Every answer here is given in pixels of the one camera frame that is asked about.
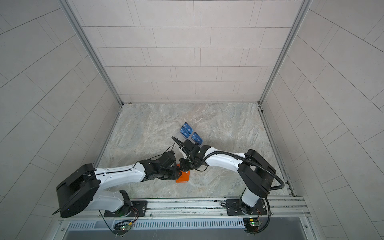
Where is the orange leather card holder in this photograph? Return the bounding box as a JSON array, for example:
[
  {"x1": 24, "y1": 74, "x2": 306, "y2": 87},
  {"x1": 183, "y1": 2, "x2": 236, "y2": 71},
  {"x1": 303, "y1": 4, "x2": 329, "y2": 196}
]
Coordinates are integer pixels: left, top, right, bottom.
[{"x1": 176, "y1": 164, "x2": 190, "y2": 183}]

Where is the clear acrylic card display stand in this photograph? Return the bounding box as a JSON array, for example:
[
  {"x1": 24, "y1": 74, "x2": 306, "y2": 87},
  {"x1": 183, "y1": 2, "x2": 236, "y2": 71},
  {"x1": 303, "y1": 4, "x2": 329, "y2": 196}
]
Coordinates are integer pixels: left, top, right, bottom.
[{"x1": 180, "y1": 122, "x2": 204, "y2": 147}]

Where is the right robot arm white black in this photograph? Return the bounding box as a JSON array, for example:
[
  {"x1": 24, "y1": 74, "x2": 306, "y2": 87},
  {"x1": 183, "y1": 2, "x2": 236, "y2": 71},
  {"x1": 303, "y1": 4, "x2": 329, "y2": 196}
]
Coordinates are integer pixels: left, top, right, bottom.
[{"x1": 172, "y1": 137, "x2": 285, "y2": 215}]

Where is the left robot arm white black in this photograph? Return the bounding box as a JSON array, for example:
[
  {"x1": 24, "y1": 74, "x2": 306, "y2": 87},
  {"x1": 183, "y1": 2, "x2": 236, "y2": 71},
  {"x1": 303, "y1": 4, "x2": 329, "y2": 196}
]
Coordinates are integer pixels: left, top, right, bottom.
[{"x1": 56, "y1": 151, "x2": 182, "y2": 218}]

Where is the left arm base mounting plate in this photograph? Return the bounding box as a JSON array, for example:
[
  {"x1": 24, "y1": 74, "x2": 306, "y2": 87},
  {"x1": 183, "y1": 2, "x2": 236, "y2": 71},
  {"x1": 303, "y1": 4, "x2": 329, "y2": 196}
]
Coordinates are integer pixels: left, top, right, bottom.
[{"x1": 103, "y1": 201, "x2": 148, "y2": 218}]

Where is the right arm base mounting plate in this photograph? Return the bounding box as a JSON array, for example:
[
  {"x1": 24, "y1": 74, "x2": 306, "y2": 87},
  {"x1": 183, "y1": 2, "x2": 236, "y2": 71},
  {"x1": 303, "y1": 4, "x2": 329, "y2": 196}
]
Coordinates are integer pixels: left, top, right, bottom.
[{"x1": 222, "y1": 199, "x2": 268, "y2": 216}]

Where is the blue VIP card back right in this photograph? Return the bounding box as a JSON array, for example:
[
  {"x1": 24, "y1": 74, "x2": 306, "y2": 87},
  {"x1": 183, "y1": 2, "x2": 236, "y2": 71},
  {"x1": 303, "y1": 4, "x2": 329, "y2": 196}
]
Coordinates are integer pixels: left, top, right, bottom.
[{"x1": 191, "y1": 132, "x2": 203, "y2": 146}]

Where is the blue vip card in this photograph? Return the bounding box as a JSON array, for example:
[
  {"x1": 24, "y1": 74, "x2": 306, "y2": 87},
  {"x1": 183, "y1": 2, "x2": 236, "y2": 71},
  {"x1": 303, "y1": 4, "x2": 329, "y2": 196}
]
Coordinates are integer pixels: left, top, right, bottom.
[
  {"x1": 180, "y1": 127, "x2": 191, "y2": 139},
  {"x1": 183, "y1": 122, "x2": 194, "y2": 134},
  {"x1": 191, "y1": 132, "x2": 203, "y2": 146}
]

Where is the blue VIP card back left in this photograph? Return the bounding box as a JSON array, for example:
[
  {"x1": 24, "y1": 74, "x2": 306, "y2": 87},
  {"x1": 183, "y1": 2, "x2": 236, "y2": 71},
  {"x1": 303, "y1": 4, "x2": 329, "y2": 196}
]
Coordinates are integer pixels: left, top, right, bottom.
[{"x1": 183, "y1": 122, "x2": 194, "y2": 134}]

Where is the left green circuit board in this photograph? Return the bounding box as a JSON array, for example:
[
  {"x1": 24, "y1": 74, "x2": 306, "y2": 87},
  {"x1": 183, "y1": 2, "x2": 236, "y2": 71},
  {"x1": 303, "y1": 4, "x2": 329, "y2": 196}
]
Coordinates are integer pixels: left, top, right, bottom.
[{"x1": 113, "y1": 221, "x2": 133, "y2": 236}]

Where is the green circuit board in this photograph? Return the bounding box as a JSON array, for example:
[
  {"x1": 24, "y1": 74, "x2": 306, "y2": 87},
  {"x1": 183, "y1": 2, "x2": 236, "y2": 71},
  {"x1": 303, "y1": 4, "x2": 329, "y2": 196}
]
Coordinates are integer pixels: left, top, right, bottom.
[
  {"x1": 243, "y1": 218, "x2": 261, "y2": 234},
  {"x1": 113, "y1": 221, "x2": 133, "y2": 236}
]

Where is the right green circuit board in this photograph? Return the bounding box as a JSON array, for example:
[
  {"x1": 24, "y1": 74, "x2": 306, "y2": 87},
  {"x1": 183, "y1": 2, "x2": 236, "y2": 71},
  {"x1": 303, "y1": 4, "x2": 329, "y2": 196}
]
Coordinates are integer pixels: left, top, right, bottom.
[{"x1": 243, "y1": 218, "x2": 261, "y2": 234}]

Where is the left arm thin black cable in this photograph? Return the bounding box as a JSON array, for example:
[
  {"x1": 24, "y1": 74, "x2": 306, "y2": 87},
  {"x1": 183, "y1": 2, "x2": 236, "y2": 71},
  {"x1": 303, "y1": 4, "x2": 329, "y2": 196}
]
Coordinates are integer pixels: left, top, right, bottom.
[{"x1": 52, "y1": 142, "x2": 177, "y2": 216}]

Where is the black corrugated cable conduit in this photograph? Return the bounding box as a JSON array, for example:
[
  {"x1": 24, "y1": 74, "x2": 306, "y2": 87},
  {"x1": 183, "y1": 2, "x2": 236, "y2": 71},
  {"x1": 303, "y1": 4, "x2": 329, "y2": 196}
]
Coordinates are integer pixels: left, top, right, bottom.
[{"x1": 171, "y1": 136, "x2": 286, "y2": 234}]

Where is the aluminium mounting rail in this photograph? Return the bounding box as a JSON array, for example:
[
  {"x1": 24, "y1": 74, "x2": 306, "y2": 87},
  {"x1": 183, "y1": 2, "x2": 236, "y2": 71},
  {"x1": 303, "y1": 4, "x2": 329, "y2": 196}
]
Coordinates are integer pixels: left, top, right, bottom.
[{"x1": 58, "y1": 195, "x2": 310, "y2": 222}]

